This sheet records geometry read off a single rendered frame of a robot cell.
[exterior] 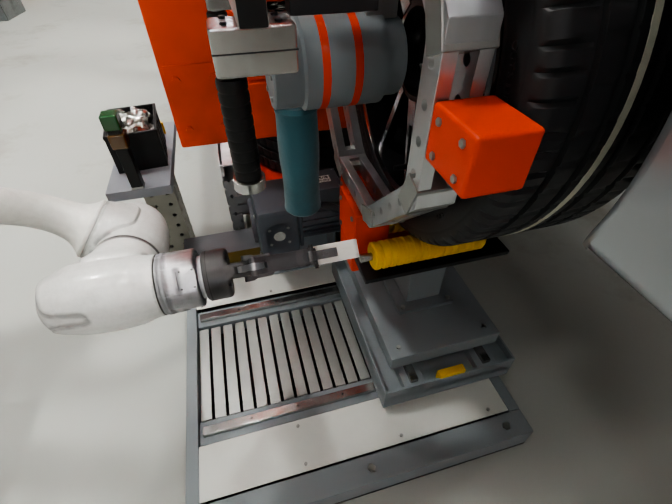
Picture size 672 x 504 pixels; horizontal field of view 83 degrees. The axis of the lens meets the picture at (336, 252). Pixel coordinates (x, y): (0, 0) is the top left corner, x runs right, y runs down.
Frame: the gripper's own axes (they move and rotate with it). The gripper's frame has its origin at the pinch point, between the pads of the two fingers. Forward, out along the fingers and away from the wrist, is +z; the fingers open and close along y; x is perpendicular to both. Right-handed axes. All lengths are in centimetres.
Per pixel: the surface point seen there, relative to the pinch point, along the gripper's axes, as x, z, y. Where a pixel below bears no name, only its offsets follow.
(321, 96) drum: 23.8, 1.7, 2.8
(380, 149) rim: 20.9, 18.6, -21.0
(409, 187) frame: 6.4, 8.9, 12.2
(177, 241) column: 16, -40, -93
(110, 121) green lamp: 41, -40, -40
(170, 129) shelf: 53, -33, -79
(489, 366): -36, 40, -30
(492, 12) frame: 19.4, 13.7, 27.6
